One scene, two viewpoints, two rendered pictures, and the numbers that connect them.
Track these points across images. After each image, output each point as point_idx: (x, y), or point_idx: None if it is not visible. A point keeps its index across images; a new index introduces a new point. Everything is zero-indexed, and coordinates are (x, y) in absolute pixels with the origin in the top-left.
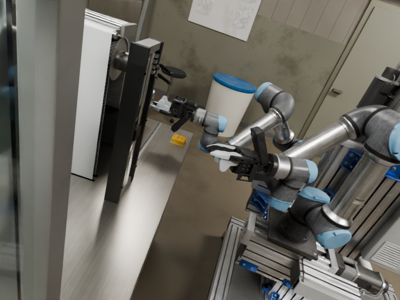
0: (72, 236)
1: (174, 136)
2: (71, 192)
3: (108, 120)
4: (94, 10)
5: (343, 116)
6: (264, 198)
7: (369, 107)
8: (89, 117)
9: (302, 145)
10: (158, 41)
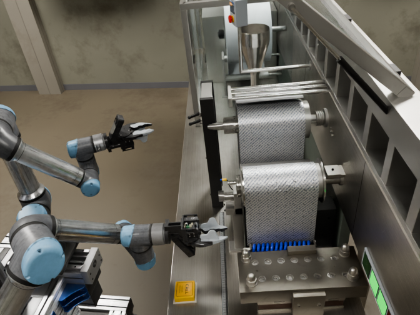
0: (224, 160)
1: (192, 287)
2: None
3: None
4: (370, 191)
5: (21, 141)
6: None
7: (2, 125)
8: None
9: (62, 160)
10: (203, 97)
